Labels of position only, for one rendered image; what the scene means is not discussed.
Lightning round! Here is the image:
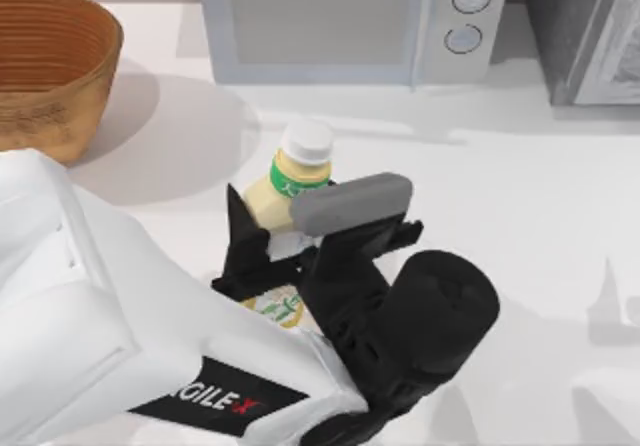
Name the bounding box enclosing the microwave oven door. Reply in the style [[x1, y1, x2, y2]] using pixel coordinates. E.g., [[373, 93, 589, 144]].
[[198, 0, 434, 92]]

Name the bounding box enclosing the microwave door handle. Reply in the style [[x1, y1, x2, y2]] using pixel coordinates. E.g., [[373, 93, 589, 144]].
[[409, 0, 434, 92]]

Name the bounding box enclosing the brown wooden basket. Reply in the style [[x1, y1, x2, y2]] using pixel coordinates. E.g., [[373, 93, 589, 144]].
[[0, 0, 125, 165]]

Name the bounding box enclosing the cream bottle with white cap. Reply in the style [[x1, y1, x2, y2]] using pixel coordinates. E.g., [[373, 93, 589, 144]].
[[238, 119, 337, 328]]

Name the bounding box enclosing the pale microwave oven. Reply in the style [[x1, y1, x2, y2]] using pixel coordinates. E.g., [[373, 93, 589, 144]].
[[194, 0, 514, 93]]

